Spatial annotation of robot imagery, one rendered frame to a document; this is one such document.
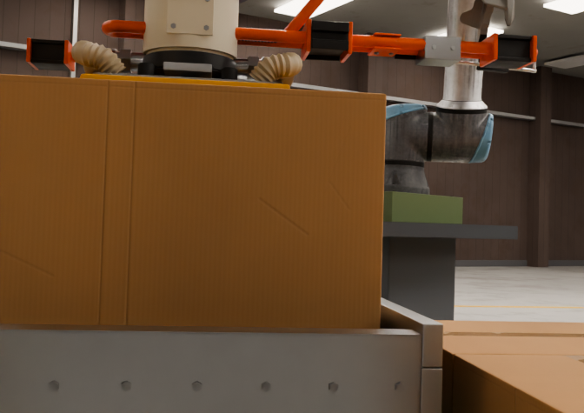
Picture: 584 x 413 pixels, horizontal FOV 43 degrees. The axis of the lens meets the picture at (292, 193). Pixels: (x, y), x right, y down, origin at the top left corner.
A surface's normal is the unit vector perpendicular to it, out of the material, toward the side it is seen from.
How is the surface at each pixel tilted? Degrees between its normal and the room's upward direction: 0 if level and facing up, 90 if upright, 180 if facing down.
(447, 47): 90
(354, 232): 90
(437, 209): 90
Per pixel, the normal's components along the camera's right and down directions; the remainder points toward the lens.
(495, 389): -0.99, -0.04
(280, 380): 0.12, -0.04
